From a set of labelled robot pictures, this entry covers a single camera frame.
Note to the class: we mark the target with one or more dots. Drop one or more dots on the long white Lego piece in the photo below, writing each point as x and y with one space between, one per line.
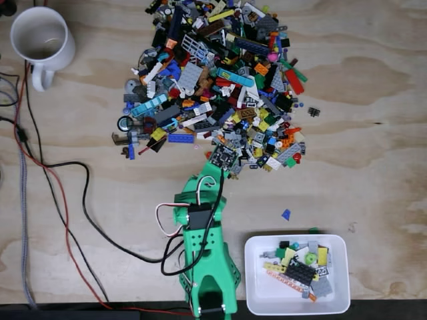
193 120

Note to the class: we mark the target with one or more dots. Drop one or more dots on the thin red Lego bar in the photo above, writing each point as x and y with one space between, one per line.
146 149

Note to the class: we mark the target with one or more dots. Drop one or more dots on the yellow Lego brick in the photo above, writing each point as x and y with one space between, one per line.
157 133

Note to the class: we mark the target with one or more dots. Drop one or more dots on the small white Lego plate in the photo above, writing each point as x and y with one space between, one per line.
273 163

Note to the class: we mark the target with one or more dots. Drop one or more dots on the small blue Lego piece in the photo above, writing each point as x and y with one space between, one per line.
131 151

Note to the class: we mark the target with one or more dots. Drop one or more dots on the dark grey Lego brick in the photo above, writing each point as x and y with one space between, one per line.
166 114

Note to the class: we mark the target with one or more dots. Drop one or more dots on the small brown Lego piece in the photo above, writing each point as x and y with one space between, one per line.
125 151

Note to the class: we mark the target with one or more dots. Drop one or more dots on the small blue wedge Lego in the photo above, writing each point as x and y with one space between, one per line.
286 214

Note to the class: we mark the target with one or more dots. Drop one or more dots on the light grey long Lego plate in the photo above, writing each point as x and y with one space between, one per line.
287 152

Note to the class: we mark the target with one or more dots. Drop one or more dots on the green Lego brick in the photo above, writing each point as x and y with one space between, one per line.
291 162

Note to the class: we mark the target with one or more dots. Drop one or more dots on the light blue Lego vehicle piece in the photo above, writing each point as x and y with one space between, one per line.
148 105

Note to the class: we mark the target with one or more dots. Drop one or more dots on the small black Lego brick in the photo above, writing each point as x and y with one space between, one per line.
284 244

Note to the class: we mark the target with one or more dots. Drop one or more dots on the black Lego wheel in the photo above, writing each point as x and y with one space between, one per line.
123 123

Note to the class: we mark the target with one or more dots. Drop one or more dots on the yellow narrow Lego plate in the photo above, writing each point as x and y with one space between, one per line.
272 265

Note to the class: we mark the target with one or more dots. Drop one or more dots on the pale yellow Lego plate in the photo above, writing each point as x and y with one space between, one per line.
288 256

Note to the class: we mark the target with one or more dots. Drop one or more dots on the light grey square Lego plate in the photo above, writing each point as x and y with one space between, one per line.
189 76

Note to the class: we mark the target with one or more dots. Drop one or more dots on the long light blue Lego piece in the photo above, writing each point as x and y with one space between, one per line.
235 77

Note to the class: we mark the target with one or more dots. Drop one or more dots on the small green Lego piece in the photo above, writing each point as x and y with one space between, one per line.
313 230

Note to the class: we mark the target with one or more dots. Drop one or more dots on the orange Lego beam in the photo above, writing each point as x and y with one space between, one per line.
280 279

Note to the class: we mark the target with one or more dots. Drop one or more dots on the small grey Lego brick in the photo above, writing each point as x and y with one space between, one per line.
313 246

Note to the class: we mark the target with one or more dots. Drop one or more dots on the grey round Lego dish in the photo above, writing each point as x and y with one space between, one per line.
130 85

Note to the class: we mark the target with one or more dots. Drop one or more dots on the white plastic bin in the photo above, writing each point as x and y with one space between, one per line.
263 300

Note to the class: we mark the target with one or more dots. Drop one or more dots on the lime green Lego ball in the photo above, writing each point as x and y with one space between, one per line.
310 258

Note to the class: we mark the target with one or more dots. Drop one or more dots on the grey wedge Lego plate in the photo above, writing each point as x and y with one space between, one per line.
278 81

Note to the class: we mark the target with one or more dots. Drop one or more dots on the black studded Lego plate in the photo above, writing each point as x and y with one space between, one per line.
300 271

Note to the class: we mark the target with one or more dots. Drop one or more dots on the orange Lego brick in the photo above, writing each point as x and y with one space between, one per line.
262 69

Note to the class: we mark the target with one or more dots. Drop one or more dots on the small black grille Lego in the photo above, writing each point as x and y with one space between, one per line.
313 111

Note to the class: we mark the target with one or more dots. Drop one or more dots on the red Lego brick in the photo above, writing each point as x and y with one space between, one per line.
294 81

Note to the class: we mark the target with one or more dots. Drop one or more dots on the white lattice Lego panel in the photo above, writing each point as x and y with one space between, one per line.
195 46

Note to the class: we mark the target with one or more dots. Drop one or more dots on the white printed Lego tile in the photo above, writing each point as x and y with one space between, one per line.
322 270

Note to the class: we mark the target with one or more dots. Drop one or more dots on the long green Lego plate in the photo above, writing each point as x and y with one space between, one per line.
300 76

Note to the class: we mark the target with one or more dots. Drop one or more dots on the pink Lego ball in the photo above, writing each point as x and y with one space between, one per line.
273 56

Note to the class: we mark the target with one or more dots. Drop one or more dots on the wide dark blue Lego plate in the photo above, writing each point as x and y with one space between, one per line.
251 46

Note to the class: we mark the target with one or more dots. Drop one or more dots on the small orange Lego piece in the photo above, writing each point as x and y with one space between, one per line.
312 297

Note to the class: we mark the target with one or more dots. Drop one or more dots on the brown Lego plate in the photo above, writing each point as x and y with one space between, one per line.
211 29

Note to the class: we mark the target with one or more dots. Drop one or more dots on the black square Lego plate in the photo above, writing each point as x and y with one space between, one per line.
285 42

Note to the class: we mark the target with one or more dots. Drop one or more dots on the long dark blue Lego plate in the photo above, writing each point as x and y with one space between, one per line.
175 21

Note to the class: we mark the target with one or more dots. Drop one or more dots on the long yellow Lego plate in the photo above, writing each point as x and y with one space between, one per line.
221 15

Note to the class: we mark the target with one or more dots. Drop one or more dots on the dark grey Lego plate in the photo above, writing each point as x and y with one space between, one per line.
267 23

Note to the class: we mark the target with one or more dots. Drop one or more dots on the white ceramic mug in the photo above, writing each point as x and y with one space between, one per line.
63 50

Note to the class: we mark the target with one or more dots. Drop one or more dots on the small camera circuit board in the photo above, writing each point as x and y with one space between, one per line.
224 157

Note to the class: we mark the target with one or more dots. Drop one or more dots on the tan Lego bracket piece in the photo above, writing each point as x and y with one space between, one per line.
116 138

